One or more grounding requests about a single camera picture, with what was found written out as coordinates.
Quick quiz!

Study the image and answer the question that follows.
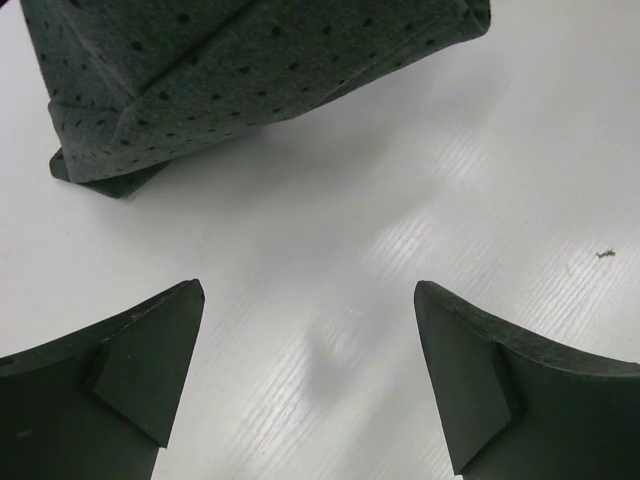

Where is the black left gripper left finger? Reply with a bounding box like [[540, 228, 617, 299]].
[[1, 279, 204, 479]]

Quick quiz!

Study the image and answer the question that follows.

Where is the dark grey dotted skirt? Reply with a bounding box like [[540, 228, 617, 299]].
[[22, 0, 491, 198]]

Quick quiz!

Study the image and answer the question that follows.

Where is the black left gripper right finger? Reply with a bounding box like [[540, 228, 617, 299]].
[[414, 281, 639, 479]]

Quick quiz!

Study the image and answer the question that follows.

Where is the small dark debris speck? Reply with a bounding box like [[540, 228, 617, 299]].
[[596, 249, 616, 259]]

